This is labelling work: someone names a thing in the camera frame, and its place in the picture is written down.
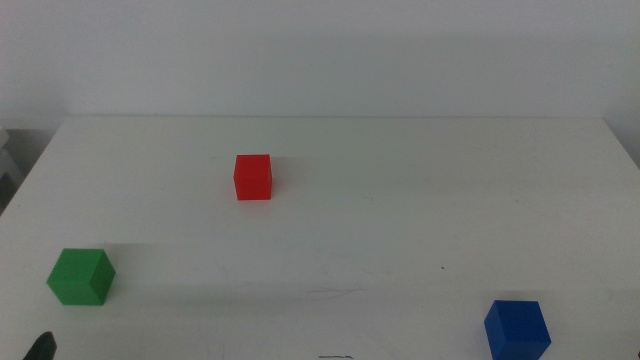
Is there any blue cube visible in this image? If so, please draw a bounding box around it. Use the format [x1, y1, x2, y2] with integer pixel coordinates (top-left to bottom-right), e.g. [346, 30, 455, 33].
[483, 299, 553, 360]

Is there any green cube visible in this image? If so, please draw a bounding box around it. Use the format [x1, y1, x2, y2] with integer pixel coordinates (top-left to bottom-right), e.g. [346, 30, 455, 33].
[46, 248, 117, 307]

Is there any red cube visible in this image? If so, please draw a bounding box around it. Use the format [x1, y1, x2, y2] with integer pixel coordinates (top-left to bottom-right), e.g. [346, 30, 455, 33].
[233, 153, 274, 202]

